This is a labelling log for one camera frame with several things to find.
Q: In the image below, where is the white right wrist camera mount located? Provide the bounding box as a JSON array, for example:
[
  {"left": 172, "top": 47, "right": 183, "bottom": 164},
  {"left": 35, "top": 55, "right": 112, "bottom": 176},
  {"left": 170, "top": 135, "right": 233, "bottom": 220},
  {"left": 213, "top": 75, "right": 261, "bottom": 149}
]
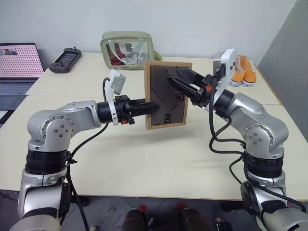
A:
[{"left": 212, "top": 48, "right": 236, "bottom": 97}]

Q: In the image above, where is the orange canvas sneaker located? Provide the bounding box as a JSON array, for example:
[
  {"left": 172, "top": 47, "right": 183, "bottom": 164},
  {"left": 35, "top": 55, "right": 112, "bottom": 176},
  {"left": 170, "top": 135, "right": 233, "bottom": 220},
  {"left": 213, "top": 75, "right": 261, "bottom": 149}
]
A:
[
  {"left": 241, "top": 59, "right": 257, "bottom": 88},
  {"left": 229, "top": 54, "right": 249, "bottom": 87}
]

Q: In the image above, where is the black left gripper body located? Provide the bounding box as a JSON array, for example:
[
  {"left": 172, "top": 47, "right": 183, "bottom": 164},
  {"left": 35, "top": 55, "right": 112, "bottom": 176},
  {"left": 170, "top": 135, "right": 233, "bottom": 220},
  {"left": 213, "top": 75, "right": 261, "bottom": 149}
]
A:
[{"left": 114, "top": 95, "right": 136, "bottom": 125}]

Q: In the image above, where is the dark rounded shape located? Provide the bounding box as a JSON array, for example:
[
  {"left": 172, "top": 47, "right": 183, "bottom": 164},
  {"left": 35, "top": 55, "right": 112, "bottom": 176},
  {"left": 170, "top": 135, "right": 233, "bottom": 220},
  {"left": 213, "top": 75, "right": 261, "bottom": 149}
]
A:
[
  {"left": 122, "top": 207, "right": 145, "bottom": 231},
  {"left": 181, "top": 207, "right": 206, "bottom": 231}
]

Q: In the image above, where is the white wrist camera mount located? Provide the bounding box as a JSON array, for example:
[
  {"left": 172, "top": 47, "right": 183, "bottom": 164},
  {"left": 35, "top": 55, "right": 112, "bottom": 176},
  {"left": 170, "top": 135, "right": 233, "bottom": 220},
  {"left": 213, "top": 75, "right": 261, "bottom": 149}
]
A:
[
  {"left": 212, "top": 48, "right": 236, "bottom": 97},
  {"left": 105, "top": 69, "right": 127, "bottom": 126}
]

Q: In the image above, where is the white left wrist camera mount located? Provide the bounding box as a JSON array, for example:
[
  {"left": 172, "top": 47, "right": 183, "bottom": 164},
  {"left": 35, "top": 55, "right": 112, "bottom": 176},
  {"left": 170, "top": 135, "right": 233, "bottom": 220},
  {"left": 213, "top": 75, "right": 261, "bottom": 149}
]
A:
[{"left": 105, "top": 69, "right": 127, "bottom": 126}]

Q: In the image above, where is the green pouch with clear window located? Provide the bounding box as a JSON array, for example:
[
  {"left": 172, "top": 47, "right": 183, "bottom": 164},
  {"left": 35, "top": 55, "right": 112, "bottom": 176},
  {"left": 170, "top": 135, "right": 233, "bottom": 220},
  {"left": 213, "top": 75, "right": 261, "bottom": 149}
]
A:
[{"left": 100, "top": 30, "right": 156, "bottom": 71}]

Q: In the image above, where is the black handheld controller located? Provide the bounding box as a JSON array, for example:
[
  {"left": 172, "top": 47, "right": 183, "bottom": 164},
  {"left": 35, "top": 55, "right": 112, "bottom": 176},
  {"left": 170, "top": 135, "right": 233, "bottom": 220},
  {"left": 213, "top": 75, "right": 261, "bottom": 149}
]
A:
[{"left": 48, "top": 46, "right": 82, "bottom": 74}]

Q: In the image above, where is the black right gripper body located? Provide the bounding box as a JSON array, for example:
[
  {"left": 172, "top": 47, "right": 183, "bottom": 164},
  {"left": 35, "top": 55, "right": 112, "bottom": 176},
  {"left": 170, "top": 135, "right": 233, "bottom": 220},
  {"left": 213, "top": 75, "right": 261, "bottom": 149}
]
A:
[{"left": 191, "top": 74, "right": 218, "bottom": 109}]

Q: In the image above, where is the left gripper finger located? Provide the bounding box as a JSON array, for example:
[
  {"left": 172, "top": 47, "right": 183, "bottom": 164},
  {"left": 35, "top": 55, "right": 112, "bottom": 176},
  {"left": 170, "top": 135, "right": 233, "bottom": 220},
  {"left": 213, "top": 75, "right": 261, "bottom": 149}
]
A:
[
  {"left": 131, "top": 102, "right": 160, "bottom": 110},
  {"left": 131, "top": 108, "right": 157, "bottom": 117}
]

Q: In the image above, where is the wooden picture frame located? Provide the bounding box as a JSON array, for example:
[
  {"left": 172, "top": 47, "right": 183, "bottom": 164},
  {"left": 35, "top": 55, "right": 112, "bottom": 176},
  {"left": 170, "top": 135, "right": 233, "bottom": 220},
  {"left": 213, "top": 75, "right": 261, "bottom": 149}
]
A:
[{"left": 143, "top": 60, "right": 193, "bottom": 130}]

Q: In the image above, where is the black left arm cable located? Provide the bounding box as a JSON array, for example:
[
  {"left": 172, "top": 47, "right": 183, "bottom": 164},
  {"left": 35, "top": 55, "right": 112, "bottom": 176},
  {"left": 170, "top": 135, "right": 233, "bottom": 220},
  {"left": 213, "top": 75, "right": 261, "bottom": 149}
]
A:
[{"left": 64, "top": 77, "right": 109, "bottom": 231}]

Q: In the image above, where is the black table foot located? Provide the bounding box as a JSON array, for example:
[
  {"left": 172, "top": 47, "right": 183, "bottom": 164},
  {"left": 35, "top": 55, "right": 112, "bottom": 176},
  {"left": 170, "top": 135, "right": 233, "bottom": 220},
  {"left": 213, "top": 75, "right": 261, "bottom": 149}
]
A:
[
  {"left": 220, "top": 201, "right": 244, "bottom": 213},
  {"left": 76, "top": 195, "right": 90, "bottom": 207}
]

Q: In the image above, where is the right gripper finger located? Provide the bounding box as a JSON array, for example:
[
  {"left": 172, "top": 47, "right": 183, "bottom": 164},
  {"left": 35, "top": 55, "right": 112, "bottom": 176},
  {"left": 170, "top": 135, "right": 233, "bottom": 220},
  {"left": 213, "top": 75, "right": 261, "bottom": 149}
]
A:
[
  {"left": 175, "top": 67, "right": 205, "bottom": 85},
  {"left": 166, "top": 77, "right": 201, "bottom": 103}
]

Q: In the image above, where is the open laptop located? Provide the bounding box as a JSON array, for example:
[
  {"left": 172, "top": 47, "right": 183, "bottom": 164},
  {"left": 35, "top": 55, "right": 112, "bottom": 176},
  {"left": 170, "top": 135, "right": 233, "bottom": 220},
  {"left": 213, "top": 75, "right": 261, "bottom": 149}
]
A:
[{"left": 0, "top": 42, "right": 45, "bottom": 112}]

